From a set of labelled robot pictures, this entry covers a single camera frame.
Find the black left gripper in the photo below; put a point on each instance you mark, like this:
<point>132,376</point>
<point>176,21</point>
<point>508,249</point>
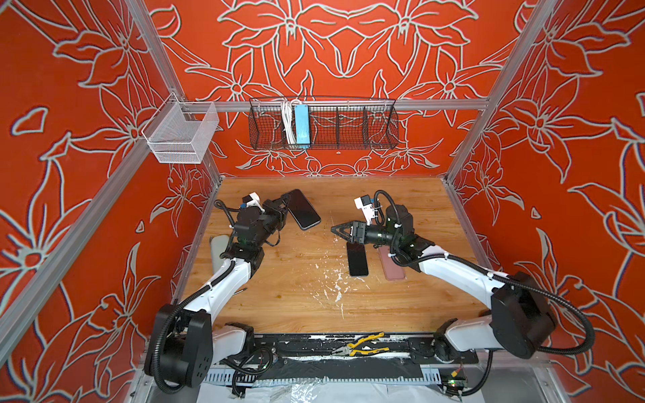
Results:
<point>271,207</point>

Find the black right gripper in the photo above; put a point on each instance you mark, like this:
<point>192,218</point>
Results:
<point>363,232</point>

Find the black smartphone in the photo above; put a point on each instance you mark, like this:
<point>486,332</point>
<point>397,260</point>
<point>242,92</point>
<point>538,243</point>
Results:
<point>301,209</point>

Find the pink phone case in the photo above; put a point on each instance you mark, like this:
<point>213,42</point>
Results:
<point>392,272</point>

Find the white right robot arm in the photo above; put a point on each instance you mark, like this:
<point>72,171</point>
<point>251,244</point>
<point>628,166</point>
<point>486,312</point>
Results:
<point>519,319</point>

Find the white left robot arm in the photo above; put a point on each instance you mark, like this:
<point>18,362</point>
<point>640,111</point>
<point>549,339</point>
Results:
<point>183,344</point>

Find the pale green soap bar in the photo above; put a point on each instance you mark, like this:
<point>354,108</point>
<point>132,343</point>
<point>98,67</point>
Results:
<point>218,245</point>

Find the light blue flat box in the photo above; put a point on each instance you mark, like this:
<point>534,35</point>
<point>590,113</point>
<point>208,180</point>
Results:
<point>301,114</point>

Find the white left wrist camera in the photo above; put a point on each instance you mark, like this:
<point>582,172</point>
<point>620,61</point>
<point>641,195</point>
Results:
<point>252,201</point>

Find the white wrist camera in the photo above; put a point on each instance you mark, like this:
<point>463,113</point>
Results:
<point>366,205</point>
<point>252,201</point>

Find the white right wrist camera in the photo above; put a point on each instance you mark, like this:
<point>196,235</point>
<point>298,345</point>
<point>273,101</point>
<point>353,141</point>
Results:
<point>366,205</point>

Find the black wire wall basket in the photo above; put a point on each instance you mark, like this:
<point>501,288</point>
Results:
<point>336,123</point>

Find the yellow handled pliers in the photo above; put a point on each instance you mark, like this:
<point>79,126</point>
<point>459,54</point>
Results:
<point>361,347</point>

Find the clear plastic wall bin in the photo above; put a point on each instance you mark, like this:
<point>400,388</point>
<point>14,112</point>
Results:
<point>181,132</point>

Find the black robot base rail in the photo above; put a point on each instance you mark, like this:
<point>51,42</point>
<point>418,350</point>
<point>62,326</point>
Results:
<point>304,357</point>

